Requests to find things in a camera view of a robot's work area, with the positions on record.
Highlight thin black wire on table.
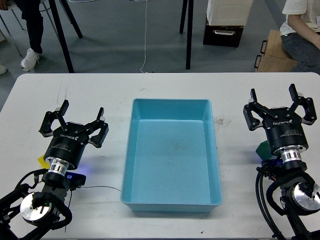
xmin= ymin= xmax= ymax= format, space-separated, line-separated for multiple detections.
xmin=74 ymin=184 xmax=122 ymax=193

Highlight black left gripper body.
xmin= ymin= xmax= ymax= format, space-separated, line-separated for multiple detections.
xmin=43 ymin=122 xmax=89 ymax=170

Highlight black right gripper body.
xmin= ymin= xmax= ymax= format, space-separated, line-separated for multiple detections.
xmin=262 ymin=107 xmax=309 ymax=156

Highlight standing person white sneaker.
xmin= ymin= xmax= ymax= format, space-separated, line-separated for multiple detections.
xmin=0 ymin=0 xmax=45 ymax=76

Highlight white hanging cable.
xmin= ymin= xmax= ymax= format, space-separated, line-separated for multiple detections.
xmin=139 ymin=0 xmax=156 ymax=75

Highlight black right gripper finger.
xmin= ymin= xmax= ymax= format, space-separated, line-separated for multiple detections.
xmin=285 ymin=83 xmax=317 ymax=126
xmin=243 ymin=88 xmax=278 ymax=131

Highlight cardboard box with handles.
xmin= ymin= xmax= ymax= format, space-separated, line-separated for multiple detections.
xmin=254 ymin=29 xmax=297 ymax=73

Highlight green wooden cube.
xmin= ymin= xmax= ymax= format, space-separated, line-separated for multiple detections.
xmin=255 ymin=140 xmax=273 ymax=161

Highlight black tripod legs left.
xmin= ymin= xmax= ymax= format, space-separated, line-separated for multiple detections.
xmin=48 ymin=0 xmax=84 ymax=74

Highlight yellow wooden cube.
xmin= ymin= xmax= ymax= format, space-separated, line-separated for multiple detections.
xmin=37 ymin=155 xmax=50 ymax=169

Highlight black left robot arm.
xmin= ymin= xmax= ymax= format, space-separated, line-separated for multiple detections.
xmin=0 ymin=100 xmax=109 ymax=240

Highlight black tripod legs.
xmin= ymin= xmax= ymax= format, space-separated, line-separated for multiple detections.
xmin=179 ymin=0 xmax=194 ymax=70
xmin=48 ymin=0 xmax=84 ymax=74

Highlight black storage crate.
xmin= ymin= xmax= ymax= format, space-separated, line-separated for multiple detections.
xmin=202 ymin=19 xmax=244 ymax=48

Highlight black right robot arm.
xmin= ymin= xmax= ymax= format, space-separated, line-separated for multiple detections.
xmin=243 ymin=84 xmax=320 ymax=240

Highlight black tripod legs right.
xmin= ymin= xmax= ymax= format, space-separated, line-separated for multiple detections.
xmin=179 ymin=0 xmax=194 ymax=70

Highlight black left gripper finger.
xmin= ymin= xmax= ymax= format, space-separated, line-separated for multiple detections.
xmin=79 ymin=107 xmax=109 ymax=148
xmin=39 ymin=99 xmax=69 ymax=137

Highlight seated person white shirt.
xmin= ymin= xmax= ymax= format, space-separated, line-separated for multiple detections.
xmin=280 ymin=0 xmax=320 ymax=74

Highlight light blue plastic bin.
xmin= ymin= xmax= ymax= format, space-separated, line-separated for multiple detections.
xmin=120 ymin=98 xmax=223 ymax=213

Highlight white plastic appliance box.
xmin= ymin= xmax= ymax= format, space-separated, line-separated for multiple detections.
xmin=206 ymin=0 xmax=253 ymax=26

